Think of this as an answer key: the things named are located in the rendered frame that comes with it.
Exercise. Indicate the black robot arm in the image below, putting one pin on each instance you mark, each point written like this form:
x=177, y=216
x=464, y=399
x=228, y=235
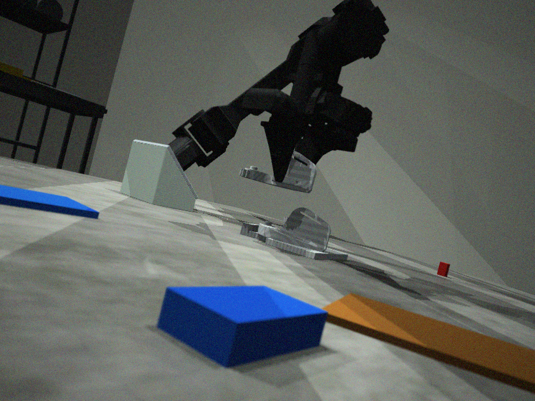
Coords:
x=355, y=31

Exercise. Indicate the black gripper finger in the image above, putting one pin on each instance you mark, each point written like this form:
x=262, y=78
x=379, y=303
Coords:
x=314, y=149
x=281, y=138

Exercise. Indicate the small red block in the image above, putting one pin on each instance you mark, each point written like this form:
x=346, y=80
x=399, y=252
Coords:
x=443, y=269

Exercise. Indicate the orange flat bar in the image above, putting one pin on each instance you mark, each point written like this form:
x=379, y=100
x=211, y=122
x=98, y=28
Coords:
x=474, y=352

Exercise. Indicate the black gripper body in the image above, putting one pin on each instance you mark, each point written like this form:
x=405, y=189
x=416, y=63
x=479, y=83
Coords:
x=290, y=109

